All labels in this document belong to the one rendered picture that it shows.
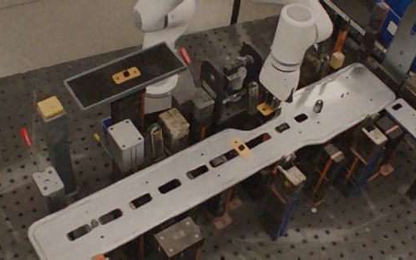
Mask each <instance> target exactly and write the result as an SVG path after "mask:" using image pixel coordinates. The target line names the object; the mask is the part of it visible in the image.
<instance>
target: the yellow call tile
mask: <svg viewBox="0 0 416 260"><path fill-rule="evenodd" d="M38 106H39V108H40V111H41V113H42V114H43V115H44V117H45V118H48V117H51V116H53V115H55V114H58V113H61V112H63V107H62V105H61V104H60V102H59V101H58V100H57V98H56V96H54V97H52V98H50V99H47V100H45V101H42V102H39V103H38Z"/></svg>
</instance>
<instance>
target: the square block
mask: <svg viewBox="0 0 416 260"><path fill-rule="evenodd" d="M398 99H402V100H404V101H405V102H406V103H407V104H408V105H410V106H411V107H412V108H413V109H414V110H415V111H416V75H414V76H412V77H409V78H408V79H407V81H406V83H405V84H403V86H402V88H401V93H400V94H399V96H398V98H397V100H398ZM400 108H402V104H395V105H394V106H393V107H392V109H393V110H395V111H396V110H397V109H400Z"/></svg>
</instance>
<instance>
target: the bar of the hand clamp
mask: <svg viewBox="0 0 416 260"><path fill-rule="evenodd" d="M336 31H337V30H335V29H333V31H332V33H331V35H330V36H329V37H328V38H327V39H324V40H323V41H321V42H318V50H317V58H318V59H319V60H320V62H321V64H322V63H323V64H324V65H325V64H326V60H327V55H328V51H329V49H328V48H329V43H330V38H331V37H334V36H335V34H336ZM321 57H322V58H323V59H324V61H323V62H322V61H321ZM321 64H320V66H321Z"/></svg>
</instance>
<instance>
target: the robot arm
mask: <svg viewBox="0 0 416 260"><path fill-rule="evenodd" d="M251 1H252V2H254V3H258V4H275V5H279V6H282V7H284V9H283V10H282V11H281V13H280V15H281V17H280V21H279V24H278V27H277V30H276V32H275V38H274V40H273V42H274V43H273V45H272V46H271V48H270V49H271V52H270V55H269V56H268V58H267V59H266V61H265V62H264V64H263V68H262V70H261V75H260V81H261V83H262V84H263V85H264V86H265V87H266V101H265V104H268V102H270V101H271V100H272V104H271V107H270V109H271V110H273V109H274V108H279V107H280V102H281V101H285V102H286V103H288V104H291V103H293V94H294V93H295V91H296V88H297V85H298V79H299V73H300V67H301V62H302V60H303V56H304V54H305V52H306V50H307V49H308V47H309V46H311V45H313V44H316V43H318V42H321V41H323V40H324V39H327V38H328V37H329V36H330V35H331V33H332V31H333V25H332V22H331V20H330V18H329V17H328V15H327V13H326V11H325V10H324V9H323V8H322V6H321V5H320V3H319V2H318V0H251ZM195 14H196V3H195V0H140V1H139V2H138V3H137V5H136V6H135V8H134V11H133V19H134V21H135V26H136V27H137V29H140V30H142V31H144V32H146V34H145V38H144V44H143V49H145V48H148V47H150V46H152V45H155V44H158V43H160V42H162V41H166V42H167V44H168V45H169V46H170V47H171V48H172V49H173V48H174V44H175V40H176V39H177V38H178V37H179V36H180V35H182V34H183V33H184V31H185V30H186V29H187V28H188V26H189V25H190V24H191V23H192V21H193V19H194V16H195ZM177 81H178V74H177V75H173V76H171V77H169V78H167V79H164V80H162V81H159V82H157V83H155V84H154V85H152V86H148V87H146V93H148V94H152V95H161V94H164V93H167V92H169V91H170V90H172V89H173V88H174V87H175V86H176V84H177ZM274 98H275V99H274Z"/></svg>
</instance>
